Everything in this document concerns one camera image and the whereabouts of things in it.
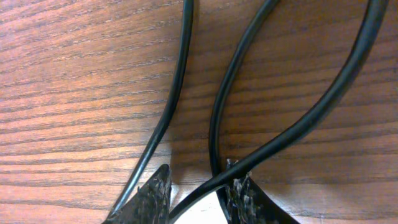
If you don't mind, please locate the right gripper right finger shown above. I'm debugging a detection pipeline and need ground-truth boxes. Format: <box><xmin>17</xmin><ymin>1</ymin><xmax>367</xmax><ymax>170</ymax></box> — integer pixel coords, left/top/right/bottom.
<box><xmin>225</xmin><ymin>172</ymin><xmax>299</xmax><ymax>224</ymax></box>

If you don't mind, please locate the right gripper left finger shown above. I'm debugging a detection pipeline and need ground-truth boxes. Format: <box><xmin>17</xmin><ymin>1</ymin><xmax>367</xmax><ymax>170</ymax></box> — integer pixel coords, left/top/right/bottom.
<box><xmin>103</xmin><ymin>164</ymin><xmax>172</xmax><ymax>224</ymax></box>

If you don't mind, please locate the black USB cable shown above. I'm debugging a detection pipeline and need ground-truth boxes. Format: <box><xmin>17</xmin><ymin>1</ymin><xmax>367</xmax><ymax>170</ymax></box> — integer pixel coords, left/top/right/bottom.
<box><xmin>105</xmin><ymin>0</ymin><xmax>390</xmax><ymax>224</ymax></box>

